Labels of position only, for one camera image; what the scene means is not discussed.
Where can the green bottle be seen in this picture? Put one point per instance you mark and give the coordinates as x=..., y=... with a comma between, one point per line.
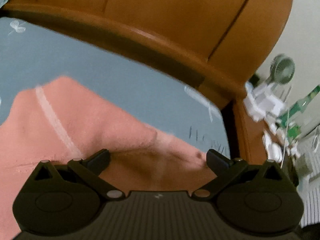
x=300, y=105

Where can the pink striped sweater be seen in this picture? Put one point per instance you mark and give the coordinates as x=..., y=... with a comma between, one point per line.
x=87, y=130

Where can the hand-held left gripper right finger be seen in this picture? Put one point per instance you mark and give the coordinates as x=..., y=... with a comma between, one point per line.
x=216, y=161

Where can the wooden headboard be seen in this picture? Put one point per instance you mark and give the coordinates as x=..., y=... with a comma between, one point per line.
x=162, y=12

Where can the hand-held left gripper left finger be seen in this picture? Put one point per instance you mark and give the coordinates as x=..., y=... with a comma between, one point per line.
x=100, y=158

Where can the small grey desk fan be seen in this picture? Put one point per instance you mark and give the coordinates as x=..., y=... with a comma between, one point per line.
x=282, y=68

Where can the white plastic clutter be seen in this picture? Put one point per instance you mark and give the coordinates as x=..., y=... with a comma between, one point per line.
x=262, y=100

